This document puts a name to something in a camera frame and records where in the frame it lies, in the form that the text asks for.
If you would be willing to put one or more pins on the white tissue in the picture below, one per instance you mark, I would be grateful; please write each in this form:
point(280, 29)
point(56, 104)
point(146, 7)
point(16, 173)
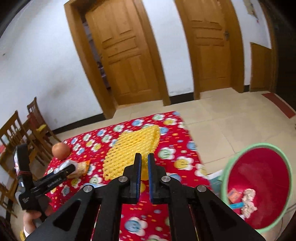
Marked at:
point(249, 201)

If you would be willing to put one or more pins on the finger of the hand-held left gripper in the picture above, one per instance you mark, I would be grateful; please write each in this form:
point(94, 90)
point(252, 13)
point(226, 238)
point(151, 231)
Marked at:
point(69, 170)

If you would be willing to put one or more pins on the yellow foam fruit net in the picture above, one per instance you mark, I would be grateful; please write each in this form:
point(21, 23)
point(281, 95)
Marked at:
point(131, 148)

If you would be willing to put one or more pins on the person's left hand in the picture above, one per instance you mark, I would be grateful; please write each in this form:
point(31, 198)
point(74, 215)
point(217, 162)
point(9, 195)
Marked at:
point(32, 220)

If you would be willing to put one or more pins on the red smiley flower tablecloth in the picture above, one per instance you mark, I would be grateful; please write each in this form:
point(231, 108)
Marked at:
point(161, 215)

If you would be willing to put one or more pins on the orange cardboard box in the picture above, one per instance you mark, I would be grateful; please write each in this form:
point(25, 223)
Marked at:
point(233, 194)

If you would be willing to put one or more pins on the white plastic wrapper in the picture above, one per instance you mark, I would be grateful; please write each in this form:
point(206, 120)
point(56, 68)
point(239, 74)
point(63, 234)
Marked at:
point(63, 164)

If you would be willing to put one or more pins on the low wooden wall cabinet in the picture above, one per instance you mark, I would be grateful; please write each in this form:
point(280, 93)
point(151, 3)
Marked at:
point(260, 67)

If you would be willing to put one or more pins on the red bin with green rim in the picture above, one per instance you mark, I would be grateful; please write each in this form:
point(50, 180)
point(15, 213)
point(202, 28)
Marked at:
point(259, 171)

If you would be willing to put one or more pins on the red door mat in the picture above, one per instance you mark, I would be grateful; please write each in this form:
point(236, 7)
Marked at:
point(279, 104)

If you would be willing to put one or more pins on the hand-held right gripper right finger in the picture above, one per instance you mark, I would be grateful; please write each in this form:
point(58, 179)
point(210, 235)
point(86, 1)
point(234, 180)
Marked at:
point(151, 178)

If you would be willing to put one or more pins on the wooden door frame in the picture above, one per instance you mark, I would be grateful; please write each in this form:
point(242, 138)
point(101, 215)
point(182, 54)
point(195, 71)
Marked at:
point(86, 58)
point(237, 58)

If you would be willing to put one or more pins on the blue wrapper piece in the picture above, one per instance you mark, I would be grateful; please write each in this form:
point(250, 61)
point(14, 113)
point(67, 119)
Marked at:
point(235, 205)

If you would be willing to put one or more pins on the black entrance door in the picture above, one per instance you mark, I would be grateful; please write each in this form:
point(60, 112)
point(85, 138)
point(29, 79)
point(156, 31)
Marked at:
point(286, 58)

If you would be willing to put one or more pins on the wall electrical panel box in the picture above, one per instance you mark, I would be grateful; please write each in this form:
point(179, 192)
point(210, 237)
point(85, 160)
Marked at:
point(252, 8)

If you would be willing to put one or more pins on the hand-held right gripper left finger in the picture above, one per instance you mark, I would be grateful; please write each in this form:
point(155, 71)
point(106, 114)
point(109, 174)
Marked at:
point(138, 176)

